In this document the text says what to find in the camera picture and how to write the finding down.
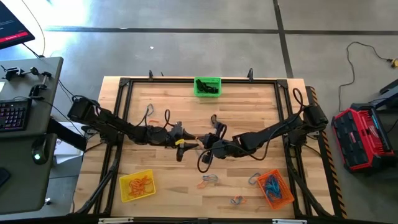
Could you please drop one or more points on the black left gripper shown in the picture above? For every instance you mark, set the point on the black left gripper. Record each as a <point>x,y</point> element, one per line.
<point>178,137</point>

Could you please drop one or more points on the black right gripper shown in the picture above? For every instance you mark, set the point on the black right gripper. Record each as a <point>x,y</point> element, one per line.
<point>222,147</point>

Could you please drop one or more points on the small orange rubber band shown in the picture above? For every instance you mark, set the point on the small orange rubber band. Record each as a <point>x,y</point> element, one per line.
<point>136,188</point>

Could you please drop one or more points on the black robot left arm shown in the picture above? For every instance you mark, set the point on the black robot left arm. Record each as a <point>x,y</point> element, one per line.
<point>109,123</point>

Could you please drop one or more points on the small yellow tag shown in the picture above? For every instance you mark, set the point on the small yellow tag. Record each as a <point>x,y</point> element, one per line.
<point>179,142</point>

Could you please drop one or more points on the green plastic basket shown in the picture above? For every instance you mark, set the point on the green plastic basket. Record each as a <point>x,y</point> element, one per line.
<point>199,91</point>

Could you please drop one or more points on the yellow plastic basket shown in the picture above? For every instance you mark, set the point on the yellow plastic basket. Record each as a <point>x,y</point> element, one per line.
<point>124,193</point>

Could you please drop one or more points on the orange plastic basket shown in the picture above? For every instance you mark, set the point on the orange plastic basket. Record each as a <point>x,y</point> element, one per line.
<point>284,199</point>

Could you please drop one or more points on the black yellow hazard tape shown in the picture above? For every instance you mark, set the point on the black yellow hazard tape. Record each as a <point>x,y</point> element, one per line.
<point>334,177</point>

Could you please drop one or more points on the black computer mouse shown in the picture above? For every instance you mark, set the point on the black computer mouse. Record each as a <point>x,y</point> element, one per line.
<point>38,151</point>

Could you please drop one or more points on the black metal clamp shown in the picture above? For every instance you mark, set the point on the black metal clamp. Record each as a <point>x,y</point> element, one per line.
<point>38,87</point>
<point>12,72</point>

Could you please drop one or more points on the red and black tool case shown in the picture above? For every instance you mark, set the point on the red and black tool case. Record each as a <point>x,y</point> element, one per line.
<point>363,140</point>

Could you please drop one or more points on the grey desk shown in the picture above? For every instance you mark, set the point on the grey desk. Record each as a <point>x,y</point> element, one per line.
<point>31,174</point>

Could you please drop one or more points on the black backlit keyboard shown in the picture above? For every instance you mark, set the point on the black backlit keyboard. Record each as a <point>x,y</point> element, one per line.
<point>14,115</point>

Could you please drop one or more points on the black computer monitor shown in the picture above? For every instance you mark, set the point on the black computer monitor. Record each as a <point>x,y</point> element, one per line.
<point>12,25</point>

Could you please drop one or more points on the black aluminium table frame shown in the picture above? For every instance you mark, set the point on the black aluminium table frame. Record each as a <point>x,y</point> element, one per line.
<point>174,80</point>

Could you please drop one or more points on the silver metal bracket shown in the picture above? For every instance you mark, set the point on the silver metal bracket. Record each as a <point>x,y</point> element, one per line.
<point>289,221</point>
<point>115,220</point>

